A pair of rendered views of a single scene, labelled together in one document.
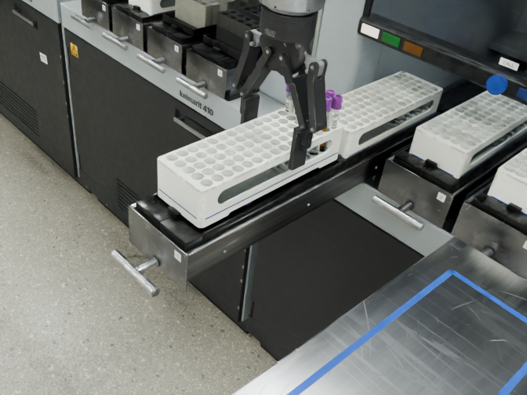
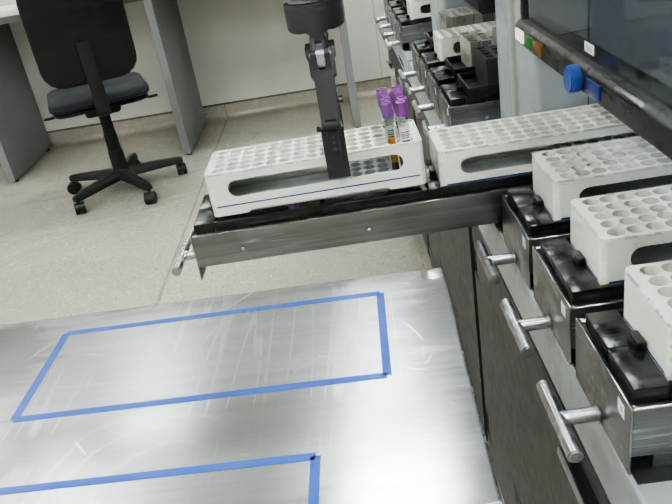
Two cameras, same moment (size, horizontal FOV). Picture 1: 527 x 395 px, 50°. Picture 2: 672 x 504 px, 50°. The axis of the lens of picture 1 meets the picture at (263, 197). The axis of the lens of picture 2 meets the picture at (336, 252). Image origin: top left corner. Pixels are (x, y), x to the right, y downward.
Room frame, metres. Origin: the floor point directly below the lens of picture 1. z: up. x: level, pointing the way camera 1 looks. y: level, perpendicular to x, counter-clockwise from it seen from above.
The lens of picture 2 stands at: (0.14, -0.75, 1.20)
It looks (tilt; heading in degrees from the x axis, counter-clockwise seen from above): 27 degrees down; 52
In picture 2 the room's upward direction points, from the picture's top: 10 degrees counter-clockwise
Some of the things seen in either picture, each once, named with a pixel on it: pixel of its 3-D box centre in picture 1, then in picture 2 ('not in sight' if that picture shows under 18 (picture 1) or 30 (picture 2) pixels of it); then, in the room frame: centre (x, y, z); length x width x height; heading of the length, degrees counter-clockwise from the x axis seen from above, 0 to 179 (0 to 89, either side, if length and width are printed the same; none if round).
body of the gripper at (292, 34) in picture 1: (285, 39); (317, 34); (0.75, 0.00, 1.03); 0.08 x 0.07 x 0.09; 49
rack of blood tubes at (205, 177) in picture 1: (256, 157); (315, 167); (0.73, 0.02, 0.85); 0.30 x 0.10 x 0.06; 139
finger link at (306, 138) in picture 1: (311, 135); (333, 137); (0.70, -0.06, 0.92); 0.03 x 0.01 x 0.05; 49
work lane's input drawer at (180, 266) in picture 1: (307, 168); (416, 199); (0.83, -0.07, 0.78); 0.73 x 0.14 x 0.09; 139
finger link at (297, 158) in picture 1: (299, 146); (335, 152); (0.72, -0.04, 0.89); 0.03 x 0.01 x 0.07; 139
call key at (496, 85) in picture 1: (496, 85); (572, 78); (0.82, -0.33, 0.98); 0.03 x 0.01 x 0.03; 49
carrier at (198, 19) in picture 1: (193, 11); (470, 51); (1.34, 0.22, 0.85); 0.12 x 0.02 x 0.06; 50
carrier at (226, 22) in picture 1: (236, 32); (486, 68); (1.24, 0.11, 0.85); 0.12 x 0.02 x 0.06; 49
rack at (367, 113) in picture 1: (376, 113); (539, 145); (0.96, -0.19, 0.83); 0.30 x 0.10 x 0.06; 139
